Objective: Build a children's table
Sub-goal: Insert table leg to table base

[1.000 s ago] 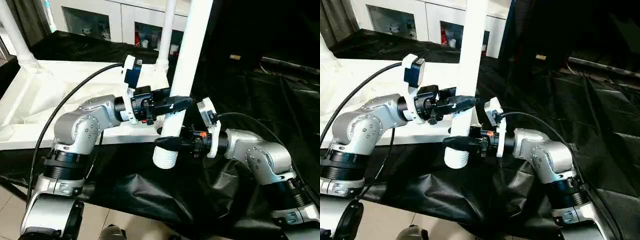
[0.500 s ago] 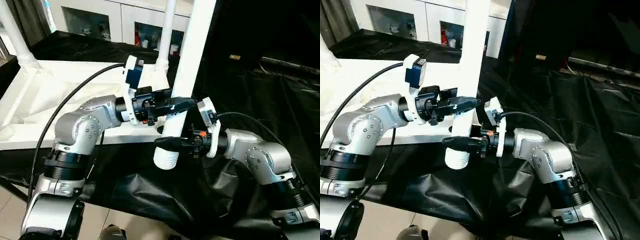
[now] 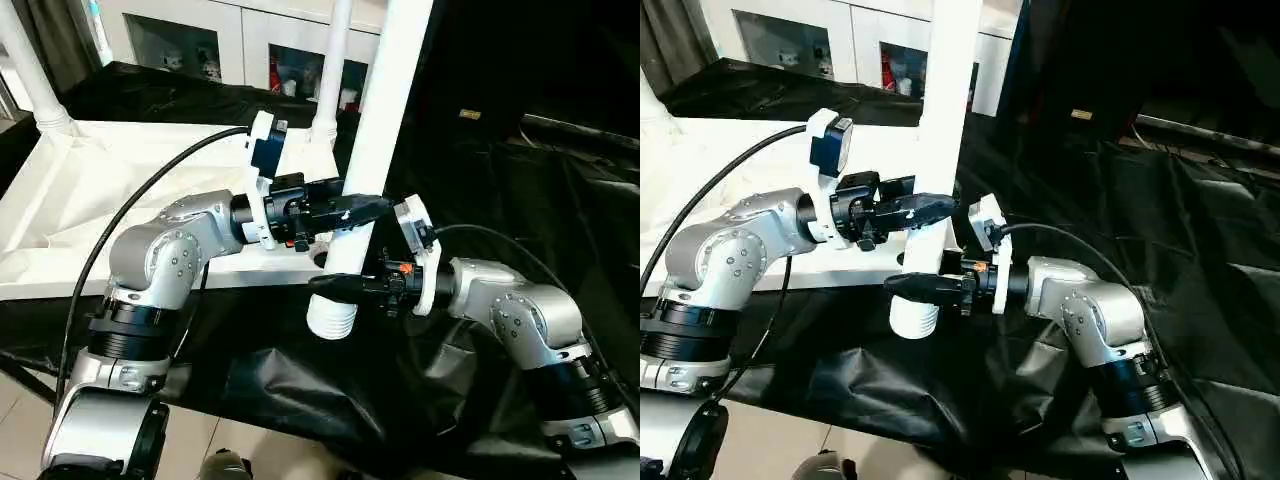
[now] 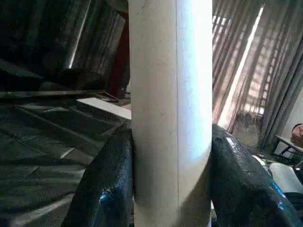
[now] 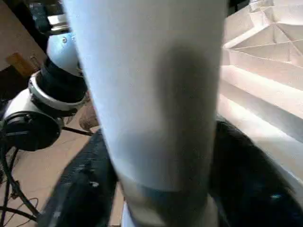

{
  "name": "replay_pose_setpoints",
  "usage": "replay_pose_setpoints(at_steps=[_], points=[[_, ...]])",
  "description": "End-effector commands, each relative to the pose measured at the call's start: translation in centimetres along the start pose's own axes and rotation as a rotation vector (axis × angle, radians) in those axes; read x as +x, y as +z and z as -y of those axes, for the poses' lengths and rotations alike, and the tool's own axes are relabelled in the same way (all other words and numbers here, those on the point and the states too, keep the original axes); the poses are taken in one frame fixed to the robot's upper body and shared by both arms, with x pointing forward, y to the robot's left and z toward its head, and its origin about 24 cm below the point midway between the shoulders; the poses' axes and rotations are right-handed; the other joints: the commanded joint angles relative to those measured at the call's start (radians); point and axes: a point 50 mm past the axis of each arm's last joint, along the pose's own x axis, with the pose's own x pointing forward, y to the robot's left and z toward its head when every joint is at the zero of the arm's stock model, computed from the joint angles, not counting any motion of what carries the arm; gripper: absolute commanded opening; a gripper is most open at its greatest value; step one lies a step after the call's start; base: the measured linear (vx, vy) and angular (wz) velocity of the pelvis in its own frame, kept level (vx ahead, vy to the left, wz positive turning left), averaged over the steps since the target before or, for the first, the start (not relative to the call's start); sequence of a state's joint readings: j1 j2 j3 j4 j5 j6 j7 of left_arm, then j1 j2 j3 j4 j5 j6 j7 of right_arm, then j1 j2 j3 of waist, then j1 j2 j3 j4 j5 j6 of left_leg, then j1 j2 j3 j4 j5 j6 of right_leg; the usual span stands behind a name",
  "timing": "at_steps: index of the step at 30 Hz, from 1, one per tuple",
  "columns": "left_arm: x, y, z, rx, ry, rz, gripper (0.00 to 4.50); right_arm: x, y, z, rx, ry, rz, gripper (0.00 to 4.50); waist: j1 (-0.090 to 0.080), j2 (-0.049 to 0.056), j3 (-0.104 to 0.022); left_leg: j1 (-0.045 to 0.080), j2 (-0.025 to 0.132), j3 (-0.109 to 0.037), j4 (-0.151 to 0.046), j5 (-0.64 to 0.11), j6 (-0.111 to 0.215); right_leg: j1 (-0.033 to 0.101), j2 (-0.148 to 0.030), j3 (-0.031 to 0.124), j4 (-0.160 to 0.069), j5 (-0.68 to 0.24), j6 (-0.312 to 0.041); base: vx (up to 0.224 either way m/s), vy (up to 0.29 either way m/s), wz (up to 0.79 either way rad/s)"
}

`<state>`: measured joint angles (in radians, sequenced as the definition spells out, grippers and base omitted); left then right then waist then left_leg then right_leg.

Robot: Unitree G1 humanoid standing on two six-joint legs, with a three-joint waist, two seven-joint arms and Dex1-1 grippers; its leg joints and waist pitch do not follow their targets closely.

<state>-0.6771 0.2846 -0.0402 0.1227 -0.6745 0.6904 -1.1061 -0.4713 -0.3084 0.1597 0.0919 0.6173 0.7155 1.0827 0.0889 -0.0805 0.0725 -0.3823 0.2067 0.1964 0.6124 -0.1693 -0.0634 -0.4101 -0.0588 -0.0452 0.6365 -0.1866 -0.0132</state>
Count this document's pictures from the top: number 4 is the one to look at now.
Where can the grey window curtain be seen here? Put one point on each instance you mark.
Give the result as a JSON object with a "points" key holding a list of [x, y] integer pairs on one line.
{"points": [[279, 56]]}

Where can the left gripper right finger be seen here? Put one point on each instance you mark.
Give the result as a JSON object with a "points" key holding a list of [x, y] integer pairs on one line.
{"points": [[246, 189]]}

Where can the black metal rod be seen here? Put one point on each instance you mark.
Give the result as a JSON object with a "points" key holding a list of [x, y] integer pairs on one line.
{"points": [[47, 94]]}

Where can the white flat panel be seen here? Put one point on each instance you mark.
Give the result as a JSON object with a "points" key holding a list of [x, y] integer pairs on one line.
{"points": [[106, 107]]}

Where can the white plastic table leg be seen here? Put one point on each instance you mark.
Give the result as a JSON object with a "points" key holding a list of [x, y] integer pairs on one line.
{"points": [[170, 94]]}

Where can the black plastic mat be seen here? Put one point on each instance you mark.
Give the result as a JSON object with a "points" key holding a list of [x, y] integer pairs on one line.
{"points": [[42, 151]]}

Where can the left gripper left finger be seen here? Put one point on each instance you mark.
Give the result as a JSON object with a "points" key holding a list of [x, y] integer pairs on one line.
{"points": [[109, 189]]}

